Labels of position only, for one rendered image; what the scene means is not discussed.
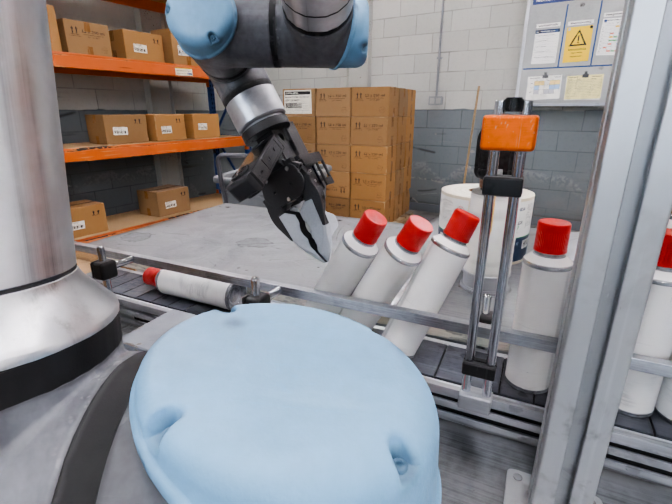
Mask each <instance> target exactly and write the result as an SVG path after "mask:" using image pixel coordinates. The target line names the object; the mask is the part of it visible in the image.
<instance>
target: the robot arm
mask: <svg viewBox="0 0 672 504"><path fill-rule="evenodd" d="M165 15H166V21H167V24H168V27H169V29H170V31H171V33H172V34H173V36H174V37H175V38H176V40H177V42H178V44H179V46H180V47H181V49H182V50H183V51H184V52H185V53H186V54H187V55H188V56H190V57H191V58H192V59H193V60H194V61H195V62H196V63H197V64H198V66H199V67H200V68H201V69H202V70H203V71H204V73H205V74H206V75H207V76H208V77H209V79H210V80H211V82H212V84H213V86H214V88H215V89H216V91H217V93H218V95H219V97H220V99H221V101H222V103H223V105H224V107H225V109H226V110H227V112H228V114H229V116H230V118H231V120H232V122H233V124H234V126H235V128H236V130H237V131H238V133H239V135H242V139H243V141H244V143H245V145H246V146H247V147H253V146H255V147H254V148H252V149H251V151H250V152H249V154H248V155H247V157H246V159H245V160H244V162H243V163H242V165H241V166H240V168H239V169H238V171H237V172H235V174H234V175H233V176H232V178H231V182H230V183H229V185H228V186H227V188H226V189H227V190H228V191H229V192H230V193H231V194H232V195H233V196H234V198H235V199H236V200H237V201H238V202H239V203H240V202H242V201H243V200H245V199H247V198H248V199H250V198H252V197H254V196H256V195H257V194H259V193H260V192H261V191H262V193H263V196H264V199H265V200H264V201H263V203H264V204H265V206H266V208H267V210H268V213H269V216H270V218H271V220H272V221H273V223H274V224H275V226H276V227H277V228H278V229H279V230H280V231H281V232H282V233H283V234H284V235H285V236H286V237H287V238H288V239H289V240H291V241H293V242H294V243H295V244H296V245H297V246H298V247H300V248H301V249H302V250H303V251H305V252H306V253H308V254H309V255H311V256H312V257H314V258H315V259H317V260H319V261H320V262H322V263H326V262H328V261H329V260H330V258H331V255H332V235H333V233H334V232H335V230H336V229H337V227H338V221H337V219H336V217H335V215H334V214H332V213H329V212H326V211H325V209H326V200H325V195H324V191H323V190H325V189H324V188H325V186H324V184H323V182H322V181H324V182H325V184H326V185H329V184H332V183H334V180H333V178H332V176H331V174H330V172H329V170H328V168H327V166H326V164H325V162H324V160H323V158H322V156H321V154H320V152H313V153H308V151H307V149H306V147H305V145H304V143H303V141H302V139H301V137H300V135H299V133H298V131H297V129H296V127H295V125H294V123H293V121H289V119H288V117H287V115H286V114H285V113H286V110H285V108H284V106H283V104H282V102H281V100H280V98H279V96H278V94H277V92H276V90H275V88H274V86H273V85H272V83H271V81H270V79H269V77H268V75H267V73H266V71H265V69H264V68H329V69H330V70H337V69H338V68H358V67H361V66H362V65H363V64H364V63H365V61H366V58H367V52H368V39H369V4H368V1H367V0H167V2H166V7H165ZM319 161H321V163H322V164H323V166H324V168H325V170H326V172H327V174H328V176H329V177H326V178H325V176H324V174H323V172H322V170H321V168H320V166H319V164H318V162H319ZM314 164H316V166H317V168H318V170H319V172H320V174H321V175H318V173H317V171H316V169H315V167H314ZM301 201H305V202H304V204H303V206H302V208H301V211H299V210H298V209H297V208H295V207H294V206H296V205H298V204H300V203H301ZM291 207H293V208H292V209H291V210H289V209H290V208H291ZM119 307H120V306H119V301H118V298H117V296H116V294H114V293H113V292H111V291H110V290H109V289H107V288H106V287H104V286H103V285H101V284H100V283H98V282H97V281H95V280H94V279H92V278H91V277H89V276H88V275H87V274H85V273H84V272H83V271H82V270H81V269H80V268H79V266H78V265H77V261H76V252H75V244H74V235H73V227H72V218H71V210H70V201H69V193H68V185H67V176H66V168H65V159H64V151H63V142H62V134H61V125H60V117H59V108H58V100H57V91H56V83H55V74H54V66H53V57H52V49H51V40H50V32H49V23H48V15H47V7H46V0H0V504H441V498H442V490H441V478H440V473H439V468H438V454H439V420H438V414H437V409H436V405H435V402H434V399H433V396H432V394H431V391H430V389H429V387H428V385H427V383H426V381H425V379H424V378H423V376H422V374H421V373H420V371H419V370H418V369H417V367H416V366H415V365H414V363H413V362H412V361H411V360H410V359H409V358H408V357H407V356H406V355H405V354H404V353H403V352H402V351H401V350H400V349H399V348H398V347H397V346H396V345H394V344H393V343H392V342H390V341H389V340H388V339H386V338H384V337H383V336H380V335H378V334H376V333H374V332H372V330H371V329H370V328H369V327H367V326H365V325H363V324H361V323H359V322H356V321H354V320H352V319H349V318H347V317H344V316H341V315H338V314H335V313H332V312H328V311H324V310H321V309H316V308H311V307H306V306H299V305H291V304H279V303H255V304H242V305H236V306H234V307H233V308H232V309H231V312H230V313H225V312H221V311H219V310H212V311H208V312H205V313H202V314H199V315H196V316H194V317H192V318H189V319H187V320H185V321H183V322H181V323H179V324H178V325H176V326H174V327H173V328H171V329H170V330H169V331H167V332H166V333H165V334H163V335H162V336H161V337H160V338H159V339H158V340H157V341H156V342H155V343H154V344H153V345H152V346H151V348H150V349H149V350H148V351H128V350H126V349H125V348H124V345H123V334H122V330H121V320H120V309H119Z"/></svg>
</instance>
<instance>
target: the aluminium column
mask: <svg viewBox="0 0 672 504"><path fill-rule="evenodd" d="M671 210H672V0H625V4H624V9H623V14H622V19H621V25H620V30H619V35H618V40H617V45H616V50H615V55H614V60H613V65H612V70H611V75H610V80H609V85H608V90H607V95H606V101H605V106H604V111H603V116H602V121H601V126H600V131H599V136H598V141H597V146H596V151H595V156H594V161H593V166H592V171H591V176H590V182H589V187H588V192H587V197H586V202H585V207H584V212H583V217H582V222H581V227H580V232H579V237H578V242H577V247H576V252H575V258H574V263H573V268H572V273H571V278H570V283H569V288H568V293H567V298H566V303H565V308H564V313H563V318H562V323H561V328H560V334H559V339H558V344H557V349H556V354H555V359H554V364H553V369H552V374H551V379H550V384H549V389H548V394H547V399H546V404H545V410H544V415H543V420H542V425H541V430H540V435H539V440H538V445H537V450H536V455H535V460H534V465H533V470H532V475H531V480H530V486H529V491H528V504H593V502H594V498H595V495H596V491H597V487H598V484H599V480H600V476H601V472H602V469H603V465H604V461H605V457H606V454H607V450H608V446H609V442H610V439H611V435H612V431H613V427H614V424H615V420H616V416H617V412H618V409H619V405H620V401H621V397H622V394H623V390H624V386H625V382H626V379H627V375H628V371H629V368H630V364H631V360H632V356H633V353H634V349H635V345H636V341H637V338H638V334H639V330H640V326H641V323H642V319H643V315H644V311H645V308H646V304H647V300H648V296H649V293H650V289H651V285H652V281H653V278H654V274H655V270H656V266H657V263H658V259H659V255H660V252H661V248H662V244H663V240H664V237H665V233H666V229H667V225H668V222H669V218H670V214H671Z"/></svg>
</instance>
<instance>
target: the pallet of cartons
mask: <svg viewBox="0 0 672 504"><path fill-rule="evenodd" d="M415 98H416V90H412V89H405V88H397V87H391V86H382V87H340V88H319V89H318V88H302V89H283V106H284V108H285V110H286V113H285V114H286V115H287V117H288V119H289V121H293V123H294V125H295V127H296V129H297V131H298V133H299V135H300V137H301V139H302V141H303V143H304V145H305V147H306V149H307V151H308V153H313V152H320V154H321V156H322V158H323V160H324V162H325V164H327V165H331V166H332V170H331V171H330V174H331V176H332V178H333V180H334V183H332V184H329V185H326V197H325V200H326V209H325V211H326V212H329V213H332V214H334V215H335V216H343V217H352V218H361V217H362V215H363V213H364V211H366V210H368V209H371V210H375V211H377V212H379V213H381V214H382V215H383V216H384V217H385V218H386V220H387V222H395V223H403V224H405V223H406V221H407V220H408V218H409V217H410V216H412V215H413V213H414V211H408V210H409V202H410V192H409V188H410V187H411V170H412V153H413V135H414V117H415V116H414V115H415Z"/></svg>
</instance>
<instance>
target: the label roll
mask: <svg viewBox="0 0 672 504"><path fill-rule="evenodd" d="M477 187H479V184H454V185H448V186H445V187H443V188H442V191H441V203H440V215H439V227H438V234H443V233H444V232H443V230H444V229H445V227H446V225H447V223H448V221H449V219H450V218H451V216H452V214H453V212H454V210H455V209H456V208H459V209H462V210H465V211H467V212H469V208H470V200H471V191H472V189H474V188H477ZM534 198H535V193H534V192H532V191H530V190H527V189H523V192H522V198H521V204H520V212H519V219H518V225H517V232H516V240H515V245H514V252H513V260H512V265H513V264H517V263H520V262H522V261H523V260H522V259H523V256H524V255H526V250H527V243H528V237H529V230H530V224H531V218H532V211H533V205H534Z"/></svg>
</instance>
